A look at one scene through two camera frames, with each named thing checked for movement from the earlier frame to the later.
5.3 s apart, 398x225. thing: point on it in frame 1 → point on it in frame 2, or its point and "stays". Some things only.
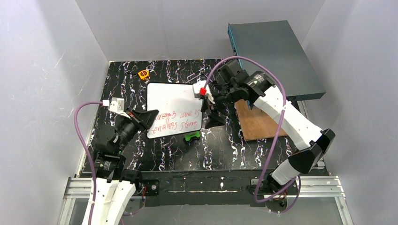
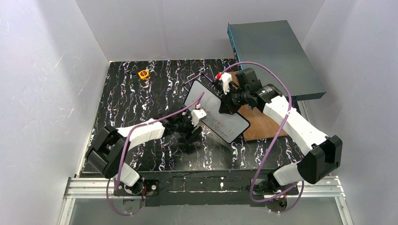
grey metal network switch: x=274 y=44 stays
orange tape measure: x=143 y=74 stays
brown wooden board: x=256 y=124 stays
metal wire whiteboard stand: x=207 y=71 stays
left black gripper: x=134 y=120 → x=189 y=128
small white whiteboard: x=179 y=109 → x=228 y=126
